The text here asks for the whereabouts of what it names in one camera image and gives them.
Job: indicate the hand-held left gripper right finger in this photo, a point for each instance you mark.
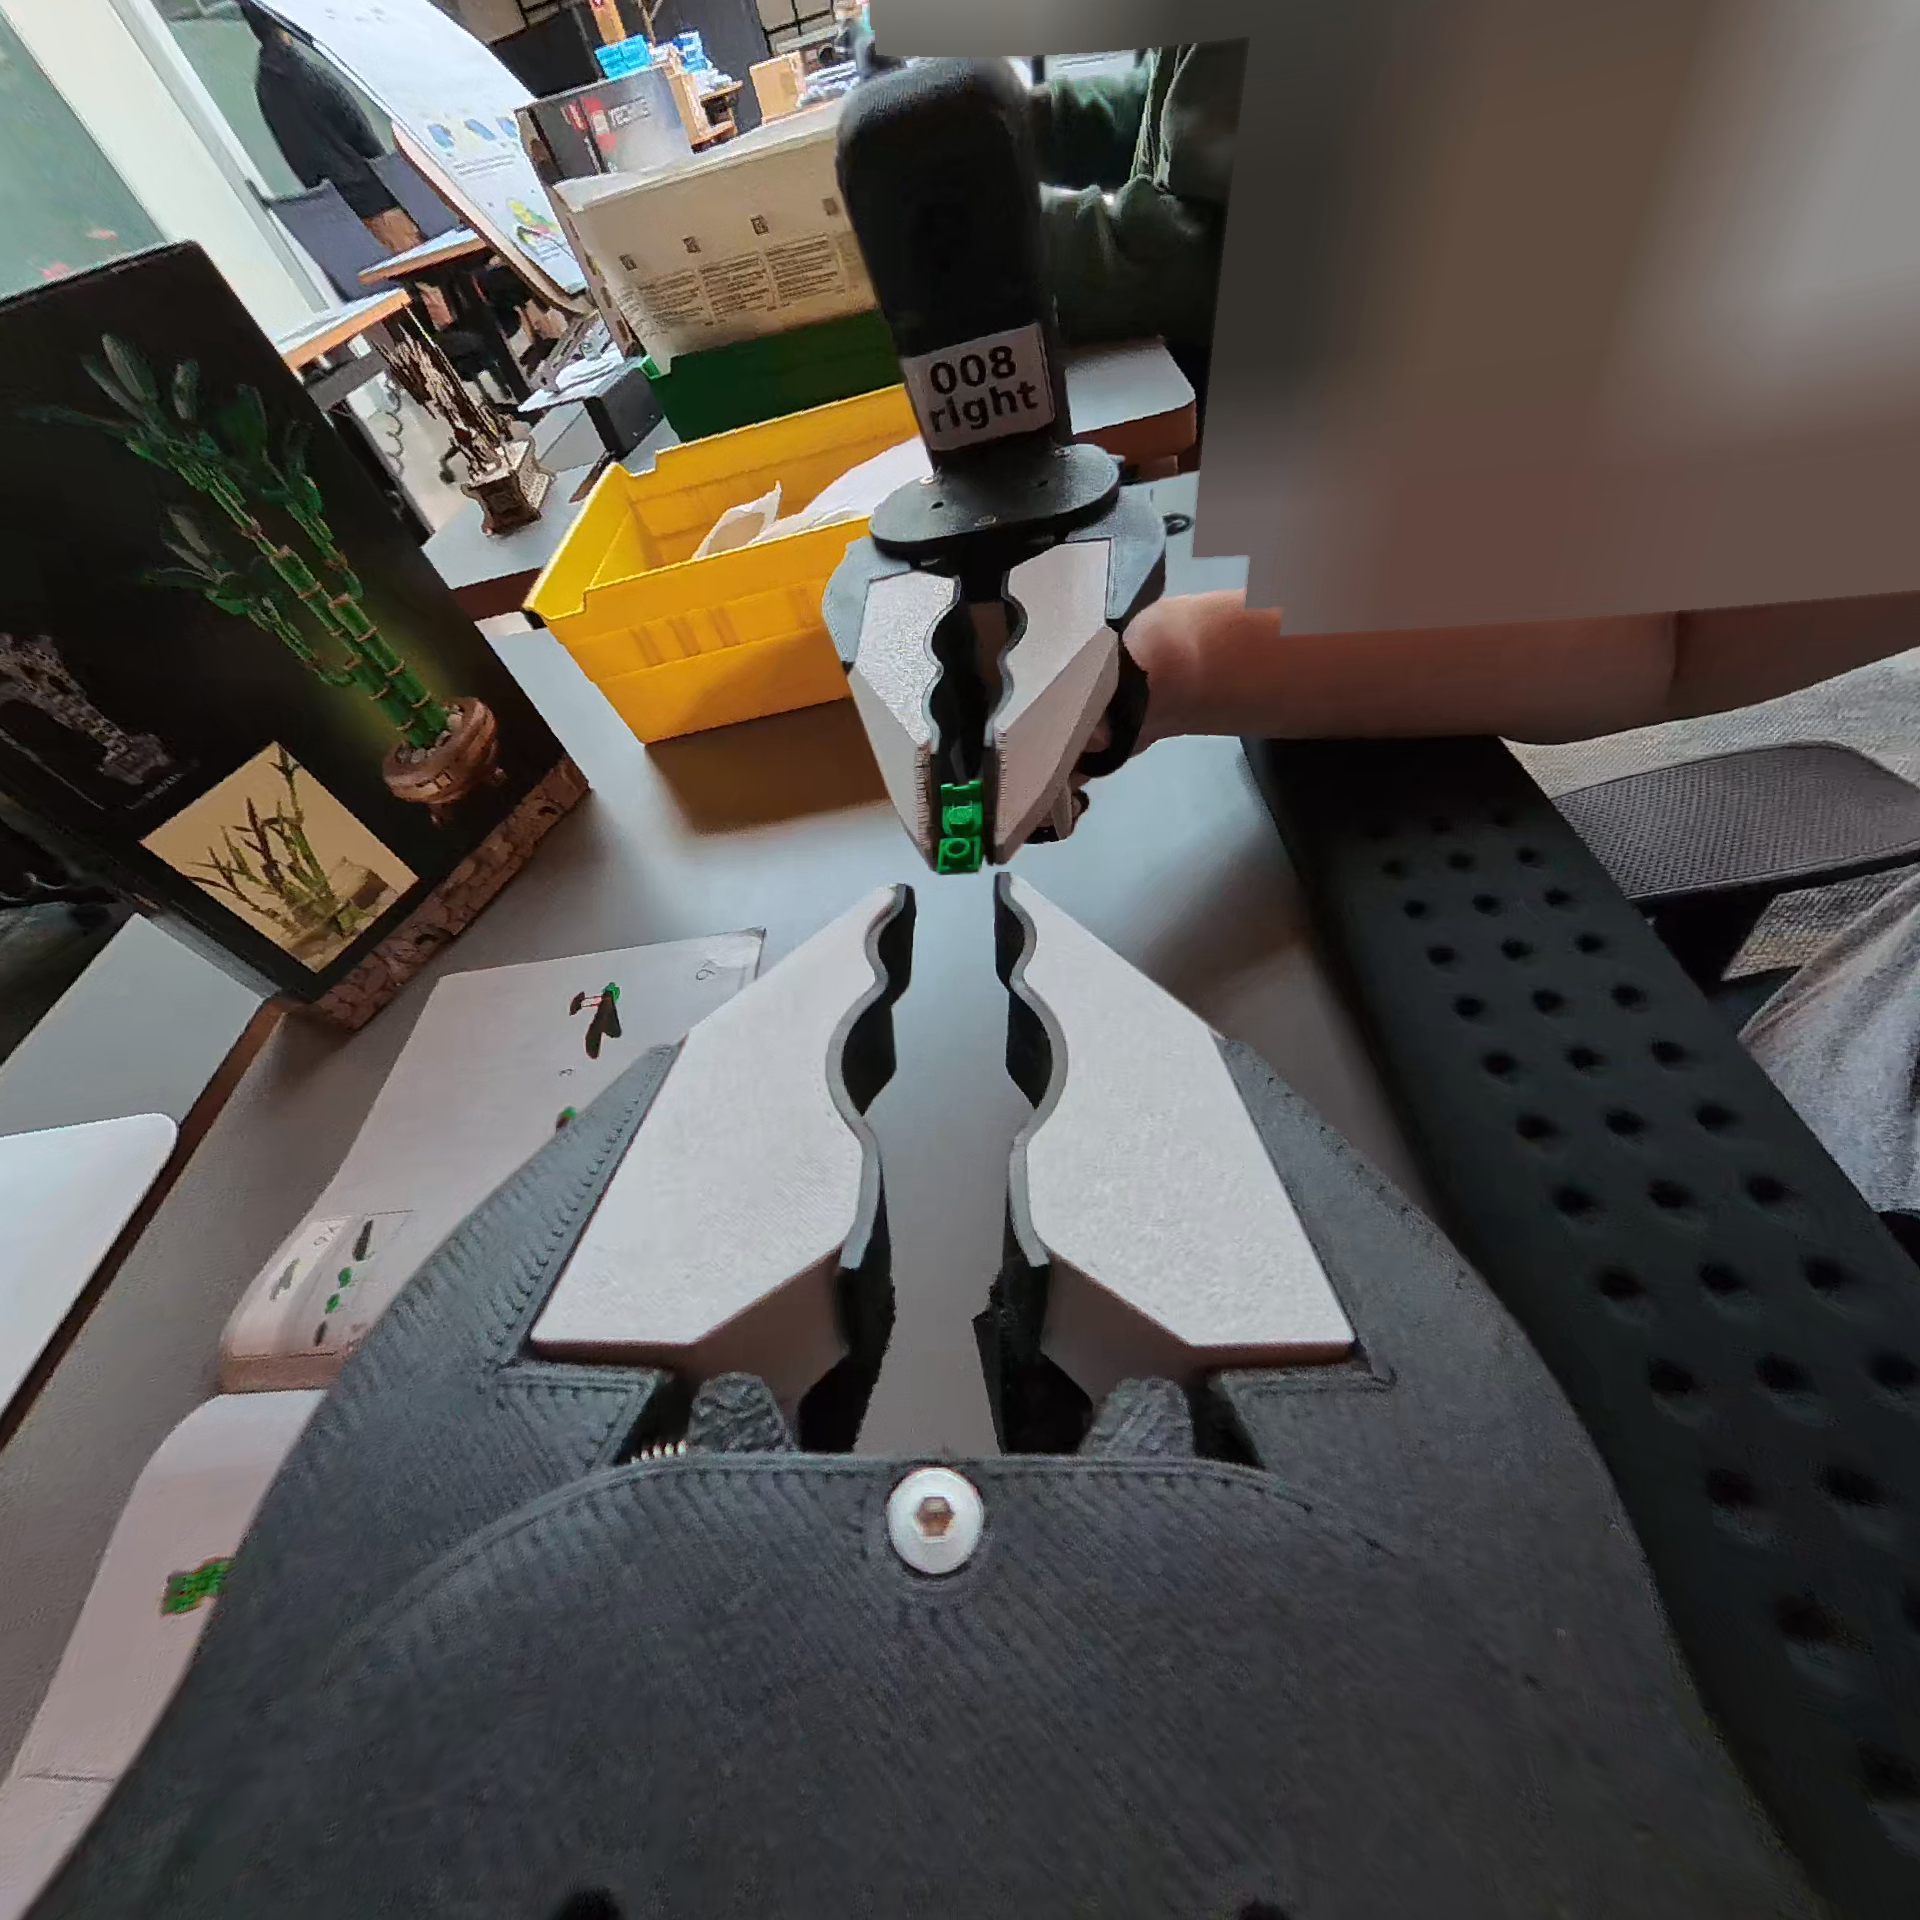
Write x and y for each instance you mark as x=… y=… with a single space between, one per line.
x=1169 y=1183

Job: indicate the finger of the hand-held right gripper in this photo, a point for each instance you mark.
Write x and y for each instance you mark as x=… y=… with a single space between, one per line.
x=1064 y=657
x=903 y=673

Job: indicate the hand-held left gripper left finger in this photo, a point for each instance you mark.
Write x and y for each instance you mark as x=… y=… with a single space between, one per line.
x=719 y=1183

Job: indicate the green lego brick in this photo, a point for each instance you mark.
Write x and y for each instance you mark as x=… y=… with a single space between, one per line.
x=963 y=835

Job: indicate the person's right forearm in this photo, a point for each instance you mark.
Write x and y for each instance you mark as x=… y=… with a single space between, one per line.
x=1423 y=681

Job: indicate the black bamboo lego set box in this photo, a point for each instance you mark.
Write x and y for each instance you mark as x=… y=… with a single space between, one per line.
x=225 y=599

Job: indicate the yellow plastic bin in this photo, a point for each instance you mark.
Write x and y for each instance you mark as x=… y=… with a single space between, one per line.
x=706 y=657

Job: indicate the white plastic bags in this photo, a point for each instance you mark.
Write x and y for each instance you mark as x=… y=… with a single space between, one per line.
x=777 y=521

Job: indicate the white instruction booklet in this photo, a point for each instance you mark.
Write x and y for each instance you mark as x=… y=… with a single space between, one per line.
x=510 y=1108

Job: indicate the small brown cardboard box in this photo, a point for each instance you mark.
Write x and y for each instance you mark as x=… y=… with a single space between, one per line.
x=776 y=89

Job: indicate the white printed cardboard box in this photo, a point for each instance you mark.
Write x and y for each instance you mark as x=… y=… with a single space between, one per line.
x=719 y=255

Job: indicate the green plastic bin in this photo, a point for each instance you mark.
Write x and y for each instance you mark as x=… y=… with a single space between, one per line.
x=751 y=385

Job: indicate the dark box with red logo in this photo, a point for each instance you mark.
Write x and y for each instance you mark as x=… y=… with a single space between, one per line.
x=598 y=120

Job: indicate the small black device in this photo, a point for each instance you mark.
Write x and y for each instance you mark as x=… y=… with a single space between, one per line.
x=631 y=413

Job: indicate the brown wooden plant model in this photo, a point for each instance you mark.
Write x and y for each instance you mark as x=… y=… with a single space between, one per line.
x=505 y=464

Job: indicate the white leaning poster board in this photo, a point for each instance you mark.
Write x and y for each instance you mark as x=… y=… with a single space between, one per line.
x=481 y=137

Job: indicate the dark chair armrest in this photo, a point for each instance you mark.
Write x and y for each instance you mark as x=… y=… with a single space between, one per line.
x=1725 y=826

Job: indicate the person's printed grey shirt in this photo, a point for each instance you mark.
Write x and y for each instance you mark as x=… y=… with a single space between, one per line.
x=1855 y=1050

